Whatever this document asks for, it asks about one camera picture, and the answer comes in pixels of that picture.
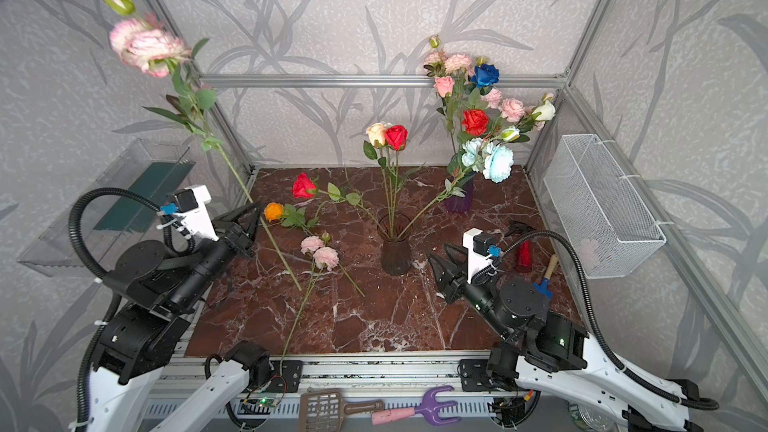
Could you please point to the metal tin can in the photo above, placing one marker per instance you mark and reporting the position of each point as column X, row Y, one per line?
column 590, row 420

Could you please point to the purple pink garden fork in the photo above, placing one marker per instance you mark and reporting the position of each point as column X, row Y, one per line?
column 429, row 408

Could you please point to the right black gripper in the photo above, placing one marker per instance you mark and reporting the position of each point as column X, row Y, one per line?
column 454, row 285

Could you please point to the clear plastic wall shelf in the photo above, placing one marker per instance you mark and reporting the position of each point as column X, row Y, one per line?
column 112, row 224

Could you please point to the pale blue white flower stem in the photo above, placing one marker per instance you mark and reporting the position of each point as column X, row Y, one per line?
column 494, row 163

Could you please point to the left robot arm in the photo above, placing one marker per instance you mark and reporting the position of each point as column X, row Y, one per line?
column 131, row 345

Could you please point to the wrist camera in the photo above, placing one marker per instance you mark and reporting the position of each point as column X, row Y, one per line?
column 187, row 207
column 484, row 256

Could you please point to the orange flower stem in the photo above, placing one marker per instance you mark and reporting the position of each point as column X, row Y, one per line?
column 289, row 216

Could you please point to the white wire mesh basket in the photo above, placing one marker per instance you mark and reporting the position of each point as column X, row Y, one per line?
column 608, row 224

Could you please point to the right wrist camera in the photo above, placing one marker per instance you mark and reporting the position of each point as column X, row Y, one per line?
column 484, row 256

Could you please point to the brown plastic scoop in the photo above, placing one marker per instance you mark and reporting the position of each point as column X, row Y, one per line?
column 326, row 410

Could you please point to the blue rose stem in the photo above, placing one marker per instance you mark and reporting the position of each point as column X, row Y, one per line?
column 485, row 77

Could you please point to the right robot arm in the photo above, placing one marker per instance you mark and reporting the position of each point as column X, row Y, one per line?
column 634, row 398

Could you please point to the small pink flower stem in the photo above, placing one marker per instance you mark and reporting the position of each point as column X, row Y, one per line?
column 324, row 260

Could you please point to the cream peach rose stem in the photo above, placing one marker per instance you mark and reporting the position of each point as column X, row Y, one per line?
column 377, row 143

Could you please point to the blue garden trowel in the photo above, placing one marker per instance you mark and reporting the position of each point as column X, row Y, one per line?
column 542, row 286

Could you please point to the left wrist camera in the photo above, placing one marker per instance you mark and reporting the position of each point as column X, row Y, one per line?
column 187, row 207

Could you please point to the large red rose stem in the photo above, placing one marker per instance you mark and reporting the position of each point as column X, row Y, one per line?
column 472, row 139

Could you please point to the dark red glass vase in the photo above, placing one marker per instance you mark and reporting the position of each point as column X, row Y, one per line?
column 396, row 254

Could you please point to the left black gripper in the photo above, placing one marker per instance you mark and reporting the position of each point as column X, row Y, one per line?
column 238, row 240

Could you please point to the white rose stem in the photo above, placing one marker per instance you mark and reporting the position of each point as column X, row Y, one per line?
column 524, row 120

